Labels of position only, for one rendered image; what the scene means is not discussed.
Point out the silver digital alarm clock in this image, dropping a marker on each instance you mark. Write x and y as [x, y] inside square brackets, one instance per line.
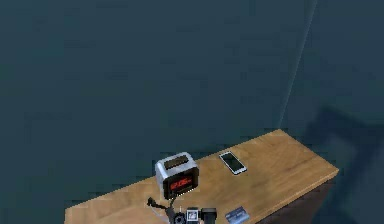
[173, 173]

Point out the blue card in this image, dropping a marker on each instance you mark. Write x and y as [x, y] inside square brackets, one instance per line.
[237, 215]

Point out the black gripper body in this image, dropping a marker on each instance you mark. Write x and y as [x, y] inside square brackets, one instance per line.
[179, 218]

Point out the wooden table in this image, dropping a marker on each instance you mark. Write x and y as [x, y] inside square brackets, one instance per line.
[280, 166]

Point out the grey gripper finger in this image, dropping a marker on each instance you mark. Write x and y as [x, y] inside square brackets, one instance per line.
[172, 202]
[156, 204]

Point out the white smartphone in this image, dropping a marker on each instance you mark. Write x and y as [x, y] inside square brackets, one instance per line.
[233, 163]

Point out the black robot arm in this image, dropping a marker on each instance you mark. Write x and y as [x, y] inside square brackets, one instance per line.
[208, 216]

